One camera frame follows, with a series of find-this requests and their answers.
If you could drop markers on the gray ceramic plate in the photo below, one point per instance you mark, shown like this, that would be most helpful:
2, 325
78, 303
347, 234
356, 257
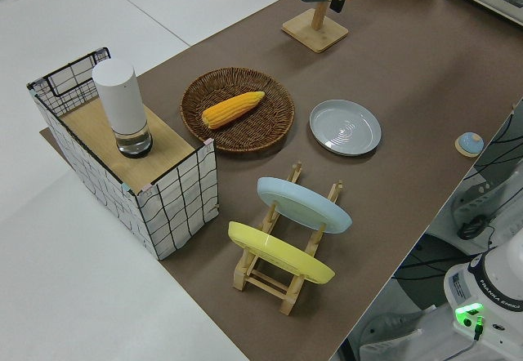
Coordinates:
345, 128

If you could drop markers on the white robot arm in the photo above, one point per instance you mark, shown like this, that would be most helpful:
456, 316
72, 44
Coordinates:
490, 287

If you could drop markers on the light blue plate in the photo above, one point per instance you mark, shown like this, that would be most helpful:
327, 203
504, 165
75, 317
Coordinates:
302, 203

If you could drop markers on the yellow plate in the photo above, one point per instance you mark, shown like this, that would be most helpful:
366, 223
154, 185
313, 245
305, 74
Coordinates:
278, 250

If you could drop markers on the wooden mug stand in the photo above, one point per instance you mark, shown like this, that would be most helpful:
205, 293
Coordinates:
314, 30

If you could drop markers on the yellow corn cob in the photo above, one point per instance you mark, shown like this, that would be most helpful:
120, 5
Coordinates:
233, 110

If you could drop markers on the brown wicker basket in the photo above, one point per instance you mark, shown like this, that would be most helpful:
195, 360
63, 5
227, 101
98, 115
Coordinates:
253, 132

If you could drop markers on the blue dome on wooden base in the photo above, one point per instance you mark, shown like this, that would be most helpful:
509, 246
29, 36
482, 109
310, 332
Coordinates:
470, 143

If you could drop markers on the brown table mat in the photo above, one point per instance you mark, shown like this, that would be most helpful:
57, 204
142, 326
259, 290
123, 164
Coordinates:
388, 197

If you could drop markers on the wooden shelf board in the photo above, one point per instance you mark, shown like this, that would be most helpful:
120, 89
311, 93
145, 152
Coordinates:
163, 148

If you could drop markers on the white cylinder with clear base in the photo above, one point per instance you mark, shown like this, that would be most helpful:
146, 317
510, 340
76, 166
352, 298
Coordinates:
120, 99

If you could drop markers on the white grid-pattern box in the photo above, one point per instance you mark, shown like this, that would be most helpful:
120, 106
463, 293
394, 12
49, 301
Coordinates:
180, 210

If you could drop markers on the small black device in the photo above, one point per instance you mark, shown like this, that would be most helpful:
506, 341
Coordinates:
472, 228

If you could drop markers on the wooden dish rack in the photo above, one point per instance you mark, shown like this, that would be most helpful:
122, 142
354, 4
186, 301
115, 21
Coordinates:
265, 287

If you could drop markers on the gray perforated mount panel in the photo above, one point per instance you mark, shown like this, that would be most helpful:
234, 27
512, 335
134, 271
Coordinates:
470, 206

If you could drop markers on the gray pedestal foot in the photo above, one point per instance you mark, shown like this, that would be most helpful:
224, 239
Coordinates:
392, 332

